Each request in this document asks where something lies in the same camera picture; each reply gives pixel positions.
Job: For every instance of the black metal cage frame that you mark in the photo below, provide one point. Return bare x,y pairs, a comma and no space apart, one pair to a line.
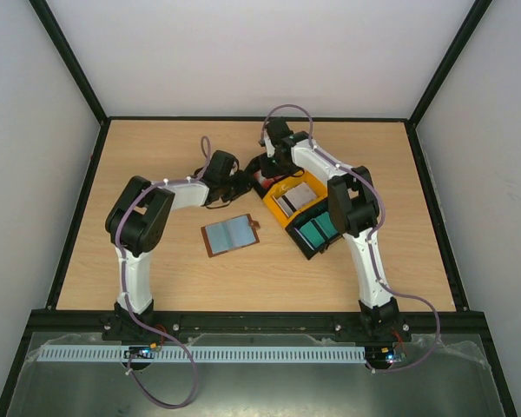
463,319

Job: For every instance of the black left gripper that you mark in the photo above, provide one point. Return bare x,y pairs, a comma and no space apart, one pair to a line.
244,186

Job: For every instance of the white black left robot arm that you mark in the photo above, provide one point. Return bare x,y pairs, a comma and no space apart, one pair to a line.
136,224

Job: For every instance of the red white card stack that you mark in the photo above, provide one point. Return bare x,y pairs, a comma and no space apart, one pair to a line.
264,182

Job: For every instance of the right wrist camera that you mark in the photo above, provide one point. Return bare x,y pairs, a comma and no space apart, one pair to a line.
266,143

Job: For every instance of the teal card stack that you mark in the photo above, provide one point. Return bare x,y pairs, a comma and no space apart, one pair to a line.
319,231

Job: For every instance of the yellow middle tray compartment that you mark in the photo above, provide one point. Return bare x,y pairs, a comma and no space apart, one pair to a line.
280,188

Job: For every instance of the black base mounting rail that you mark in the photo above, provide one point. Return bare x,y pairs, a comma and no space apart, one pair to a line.
343,327

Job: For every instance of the black left tray compartment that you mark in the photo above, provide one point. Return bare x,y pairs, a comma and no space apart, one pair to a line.
263,172

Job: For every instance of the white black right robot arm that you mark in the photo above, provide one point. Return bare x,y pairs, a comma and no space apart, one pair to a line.
353,207

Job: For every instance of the black tray compartment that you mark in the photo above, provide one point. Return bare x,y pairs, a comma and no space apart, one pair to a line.
263,172
298,221

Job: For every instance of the light blue slotted cable duct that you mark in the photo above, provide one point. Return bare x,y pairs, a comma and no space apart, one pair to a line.
212,354

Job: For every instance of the black right tray compartment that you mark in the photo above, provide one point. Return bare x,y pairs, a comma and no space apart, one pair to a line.
298,221

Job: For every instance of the brown leather card holder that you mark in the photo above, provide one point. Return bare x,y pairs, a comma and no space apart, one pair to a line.
230,235

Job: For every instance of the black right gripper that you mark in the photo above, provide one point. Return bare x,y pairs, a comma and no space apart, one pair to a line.
260,169

